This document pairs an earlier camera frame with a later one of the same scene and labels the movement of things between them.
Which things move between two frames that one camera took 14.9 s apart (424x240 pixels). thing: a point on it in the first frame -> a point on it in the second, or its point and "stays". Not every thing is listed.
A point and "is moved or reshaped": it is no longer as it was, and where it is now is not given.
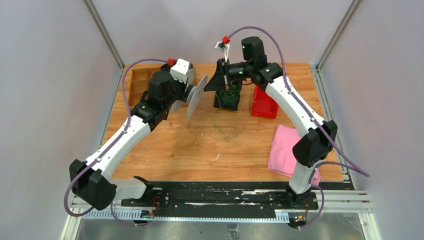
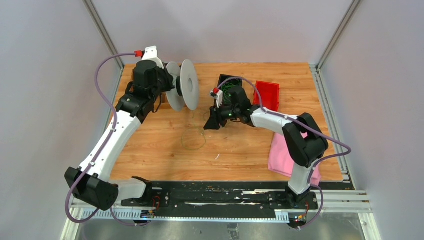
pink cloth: x=281 y=158 stays
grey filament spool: x=194 y=95 is moved or reshaped
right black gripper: x=218 y=81 -> x=216 y=119
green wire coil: x=186 y=135 -> x=194 y=138
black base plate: x=219 y=199 stays
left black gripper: x=183 y=87 -> x=169 y=78
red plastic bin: x=263 y=105 stays
